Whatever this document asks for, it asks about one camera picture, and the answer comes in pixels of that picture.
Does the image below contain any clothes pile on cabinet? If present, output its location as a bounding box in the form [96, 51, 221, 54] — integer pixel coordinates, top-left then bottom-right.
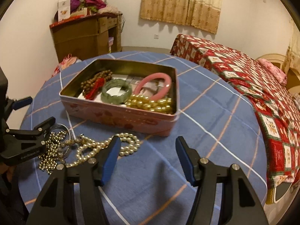
[70, 0, 122, 16]

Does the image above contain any brown wooden bead necklace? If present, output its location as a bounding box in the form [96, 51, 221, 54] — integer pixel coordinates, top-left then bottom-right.
[80, 70, 113, 97]

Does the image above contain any silver bead chain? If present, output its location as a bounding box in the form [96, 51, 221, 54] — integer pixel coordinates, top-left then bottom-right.
[37, 130, 68, 175]

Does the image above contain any printed paper liner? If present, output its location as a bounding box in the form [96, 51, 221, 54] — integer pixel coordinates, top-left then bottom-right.
[77, 73, 165, 106]

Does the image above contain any white pearl necklace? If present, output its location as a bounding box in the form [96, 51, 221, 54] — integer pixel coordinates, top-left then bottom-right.
[59, 133, 141, 169]

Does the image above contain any pile of clothes on floor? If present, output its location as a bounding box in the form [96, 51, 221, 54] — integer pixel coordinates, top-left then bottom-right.
[52, 54, 81, 77]

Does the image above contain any brown wooden cabinet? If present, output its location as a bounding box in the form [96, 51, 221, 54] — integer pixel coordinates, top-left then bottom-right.
[50, 14, 122, 61]

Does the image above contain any red patchwork bedspread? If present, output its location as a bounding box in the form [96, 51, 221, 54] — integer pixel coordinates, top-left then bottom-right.
[170, 34, 299, 188]

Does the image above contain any flat red box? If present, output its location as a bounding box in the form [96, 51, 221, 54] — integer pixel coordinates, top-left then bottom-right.
[49, 15, 84, 29]

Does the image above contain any pink bangle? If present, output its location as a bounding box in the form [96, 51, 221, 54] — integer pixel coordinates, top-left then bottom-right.
[133, 73, 172, 101]

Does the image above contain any pink pillow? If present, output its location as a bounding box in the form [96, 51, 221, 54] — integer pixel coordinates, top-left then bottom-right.
[257, 58, 287, 86]

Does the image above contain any cream wooden headboard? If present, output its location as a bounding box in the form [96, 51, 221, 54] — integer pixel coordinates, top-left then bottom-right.
[256, 53, 300, 95]

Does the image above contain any red tassel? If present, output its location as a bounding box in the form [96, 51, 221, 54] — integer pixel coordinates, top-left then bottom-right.
[84, 78, 105, 100]

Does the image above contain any blue plaid tablecloth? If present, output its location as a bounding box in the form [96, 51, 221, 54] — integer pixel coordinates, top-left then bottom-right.
[19, 51, 267, 224]

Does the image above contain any white product box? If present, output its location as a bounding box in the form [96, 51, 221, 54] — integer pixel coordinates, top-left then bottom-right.
[57, 0, 71, 22]

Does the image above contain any beige patterned curtain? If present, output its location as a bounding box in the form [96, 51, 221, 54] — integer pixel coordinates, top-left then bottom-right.
[140, 0, 222, 35]

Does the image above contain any green jade bracelet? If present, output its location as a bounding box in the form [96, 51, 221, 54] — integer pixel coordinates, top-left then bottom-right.
[100, 79, 133, 105]

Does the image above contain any gold pearl necklace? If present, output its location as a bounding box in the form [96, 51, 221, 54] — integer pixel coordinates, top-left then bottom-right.
[125, 94, 176, 114]

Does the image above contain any pink metal tin box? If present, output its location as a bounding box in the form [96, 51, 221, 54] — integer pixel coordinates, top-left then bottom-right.
[59, 59, 179, 137]

